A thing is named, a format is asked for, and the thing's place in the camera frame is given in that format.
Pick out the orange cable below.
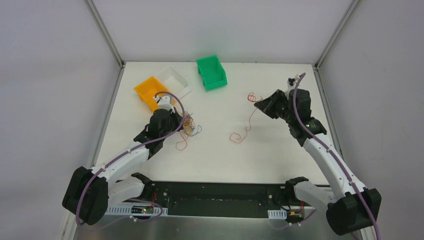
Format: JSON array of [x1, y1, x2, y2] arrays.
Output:
[[229, 92, 264, 145], [175, 112, 197, 152]]

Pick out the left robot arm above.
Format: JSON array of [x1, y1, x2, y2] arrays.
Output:
[[61, 108, 183, 225]]

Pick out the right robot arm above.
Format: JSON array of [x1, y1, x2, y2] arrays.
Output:
[[254, 89, 382, 240]]

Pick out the yellow plastic bin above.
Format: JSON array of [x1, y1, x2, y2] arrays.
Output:
[[134, 76, 169, 112]]

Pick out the white translucent bin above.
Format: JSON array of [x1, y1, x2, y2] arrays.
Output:
[[153, 66, 192, 99]]

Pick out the green plastic bin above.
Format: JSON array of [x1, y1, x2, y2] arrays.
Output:
[[196, 55, 228, 91]]

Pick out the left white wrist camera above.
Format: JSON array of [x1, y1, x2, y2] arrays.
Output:
[[154, 94, 175, 113]]

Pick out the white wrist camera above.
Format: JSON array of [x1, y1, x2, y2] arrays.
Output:
[[287, 72, 306, 90], [154, 94, 175, 113]]

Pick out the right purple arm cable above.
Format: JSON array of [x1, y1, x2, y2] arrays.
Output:
[[274, 72, 382, 240]]

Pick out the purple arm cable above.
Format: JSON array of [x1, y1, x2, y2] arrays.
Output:
[[274, 72, 382, 240], [75, 91, 186, 227]]

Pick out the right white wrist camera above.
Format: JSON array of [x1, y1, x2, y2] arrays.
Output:
[[287, 72, 306, 90]]

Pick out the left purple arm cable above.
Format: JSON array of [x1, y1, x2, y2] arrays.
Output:
[[75, 91, 186, 227]]

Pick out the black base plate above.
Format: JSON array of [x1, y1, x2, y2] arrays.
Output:
[[133, 181, 308, 219]]

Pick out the right aluminium frame rail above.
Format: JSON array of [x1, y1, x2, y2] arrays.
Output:
[[314, 0, 362, 70]]

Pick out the aluminium frame rail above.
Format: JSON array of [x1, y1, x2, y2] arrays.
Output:
[[314, 0, 362, 70], [83, 0, 125, 69]]

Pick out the left white cable duct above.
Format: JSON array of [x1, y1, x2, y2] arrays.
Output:
[[105, 204, 168, 217]]

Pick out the white cable duct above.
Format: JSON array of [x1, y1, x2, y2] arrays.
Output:
[[105, 204, 168, 217], [267, 209, 287, 220]]

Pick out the right white cable duct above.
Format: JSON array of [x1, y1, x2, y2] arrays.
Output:
[[267, 209, 287, 220]]

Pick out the left aluminium frame rail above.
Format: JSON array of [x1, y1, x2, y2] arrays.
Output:
[[83, 0, 125, 69]]

